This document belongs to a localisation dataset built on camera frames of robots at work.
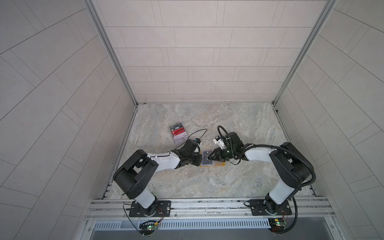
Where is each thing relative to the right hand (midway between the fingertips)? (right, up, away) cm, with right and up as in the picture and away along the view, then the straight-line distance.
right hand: (210, 159), depth 84 cm
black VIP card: (-3, -1, +1) cm, 3 cm away
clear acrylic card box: (-21, +18, +12) cm, 30 cm away
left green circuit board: (-29, -24, -20) cm, 43 cm away
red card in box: (-21, +14, +10) cm, 27 cm away
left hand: (-3, 0, +5) cm, 5 cm away
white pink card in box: (-18, +11, +7) cm, 22 cm away
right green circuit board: (+30, -25, -17) cm, 42 cm away
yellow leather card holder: (+4, -2, -2) cm, 5 cm away
